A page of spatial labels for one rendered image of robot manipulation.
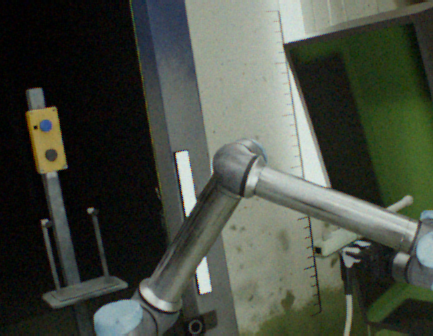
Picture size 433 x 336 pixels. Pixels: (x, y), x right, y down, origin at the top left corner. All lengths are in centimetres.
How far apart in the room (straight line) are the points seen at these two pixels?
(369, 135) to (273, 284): 86
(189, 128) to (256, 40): 54
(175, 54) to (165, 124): 30
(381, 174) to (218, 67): 84
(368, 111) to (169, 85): 83
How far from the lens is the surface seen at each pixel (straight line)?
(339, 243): 177
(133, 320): 176
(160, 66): 255
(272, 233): 283
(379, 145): 254
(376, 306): 262
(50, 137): 252
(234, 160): 153
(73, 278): 265
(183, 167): 255
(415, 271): 166
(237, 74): 272
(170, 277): 182
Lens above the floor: 146
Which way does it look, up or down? 11 degrees down
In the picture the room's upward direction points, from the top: 9 degrees counter-clockwise
